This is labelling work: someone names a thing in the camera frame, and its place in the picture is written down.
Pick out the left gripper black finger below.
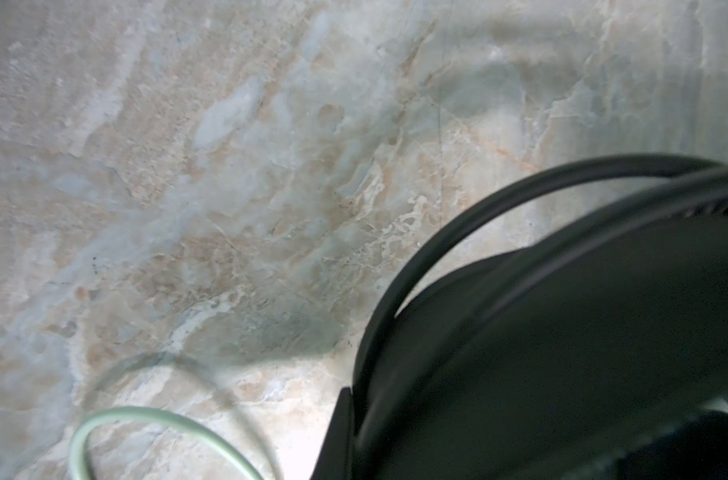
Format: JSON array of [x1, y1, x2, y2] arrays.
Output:
[[310, 387, 355, 480]]

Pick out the mint green headphones with cable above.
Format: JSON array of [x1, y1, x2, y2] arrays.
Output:
[[68, 406, 262, 480]]

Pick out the black blue headphones with cable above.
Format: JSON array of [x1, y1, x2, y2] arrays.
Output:
[[351, 154, 728, 479]]

